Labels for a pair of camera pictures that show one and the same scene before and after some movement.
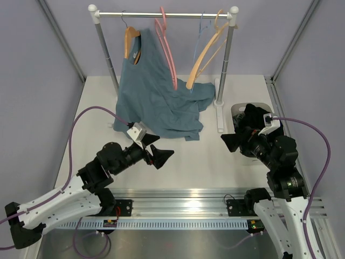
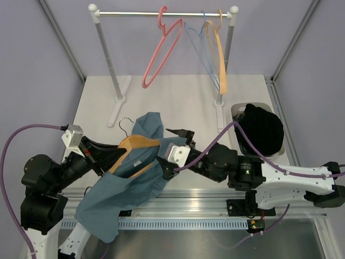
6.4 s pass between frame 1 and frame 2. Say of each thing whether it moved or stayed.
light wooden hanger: moved
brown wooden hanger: moved
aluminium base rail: stayed
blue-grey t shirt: moved
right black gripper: moved
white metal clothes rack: stayed
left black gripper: moved
